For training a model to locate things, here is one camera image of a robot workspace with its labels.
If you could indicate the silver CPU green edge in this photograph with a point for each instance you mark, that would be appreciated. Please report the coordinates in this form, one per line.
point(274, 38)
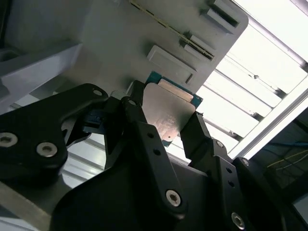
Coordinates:
point(166, 108)

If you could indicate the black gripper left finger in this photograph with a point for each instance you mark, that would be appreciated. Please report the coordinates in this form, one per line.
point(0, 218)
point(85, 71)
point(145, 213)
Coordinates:
point(36, 125)

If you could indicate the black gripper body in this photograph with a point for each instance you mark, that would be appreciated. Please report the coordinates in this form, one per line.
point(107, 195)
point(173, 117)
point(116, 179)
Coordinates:
point(120, 197)

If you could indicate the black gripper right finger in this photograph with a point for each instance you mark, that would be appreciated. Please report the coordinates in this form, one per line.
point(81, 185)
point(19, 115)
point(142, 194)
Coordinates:
point(199, 144)

